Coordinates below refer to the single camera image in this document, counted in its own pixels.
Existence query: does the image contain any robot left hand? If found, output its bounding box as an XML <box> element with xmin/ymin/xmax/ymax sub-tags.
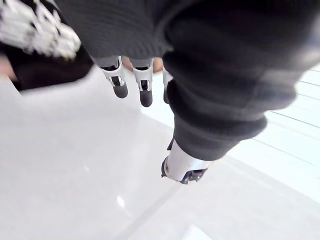
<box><xmin>53</xmin><ymin>0</ymin><xmax>320</xmax><ymax>185</ymax></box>

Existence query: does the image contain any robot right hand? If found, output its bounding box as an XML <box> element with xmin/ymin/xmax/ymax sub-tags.
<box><xmin>0</xmin><ymin>0</ymin><xmax>82</xmax><ymax>61</ymax></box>

